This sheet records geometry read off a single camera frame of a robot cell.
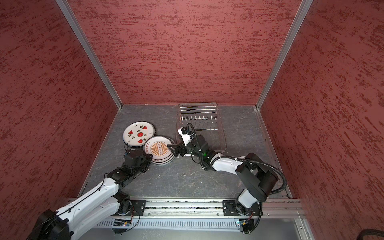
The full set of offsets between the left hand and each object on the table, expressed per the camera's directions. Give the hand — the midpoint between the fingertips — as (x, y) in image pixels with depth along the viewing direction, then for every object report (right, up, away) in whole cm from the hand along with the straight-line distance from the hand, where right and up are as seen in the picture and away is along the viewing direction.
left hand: (154, 157), depth 85 cm
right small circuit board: (+49, -30, -14) cm, 59 cm away
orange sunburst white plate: (+4, +1, +2) cm, 4 cm away
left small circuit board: (-14, -30, -13) cm, 35 cm away
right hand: (+11, +8, -5) cm, 15 cm away
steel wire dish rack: (+32, +22, +18) cm, 43 cm away
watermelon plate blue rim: (-16, +13, +15) cm, 25 cm away
